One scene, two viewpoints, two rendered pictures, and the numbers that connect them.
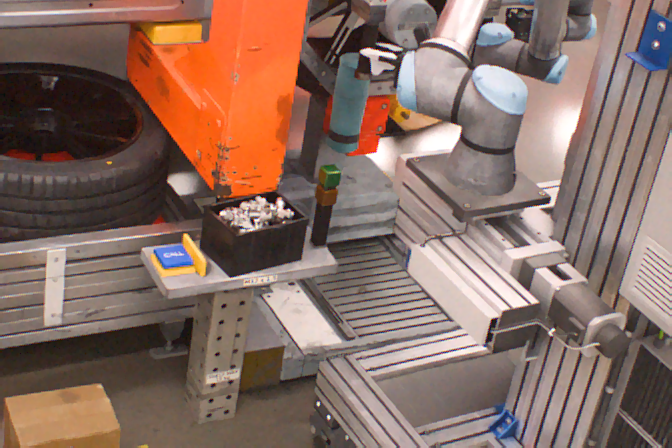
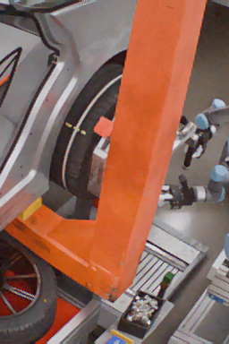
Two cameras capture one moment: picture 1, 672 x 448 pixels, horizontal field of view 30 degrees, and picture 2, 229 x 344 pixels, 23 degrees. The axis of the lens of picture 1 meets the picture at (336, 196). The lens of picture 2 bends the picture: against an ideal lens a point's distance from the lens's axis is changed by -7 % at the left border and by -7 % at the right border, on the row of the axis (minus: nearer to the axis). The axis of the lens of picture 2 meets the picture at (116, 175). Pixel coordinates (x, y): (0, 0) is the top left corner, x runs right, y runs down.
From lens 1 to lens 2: 185 cm
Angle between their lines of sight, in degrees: 28
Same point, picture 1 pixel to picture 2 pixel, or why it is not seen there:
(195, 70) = (72, 245)
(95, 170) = (44, 308)
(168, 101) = (49, 253)
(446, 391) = (217, 321)
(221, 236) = (135, 328)
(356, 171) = not seen: hidden behind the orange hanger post
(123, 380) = not seen: outside the picture
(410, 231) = (219, 291)
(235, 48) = (124, 253)
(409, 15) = not seen: hidden behind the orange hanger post
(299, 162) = (73, 216)
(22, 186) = (21, 331)
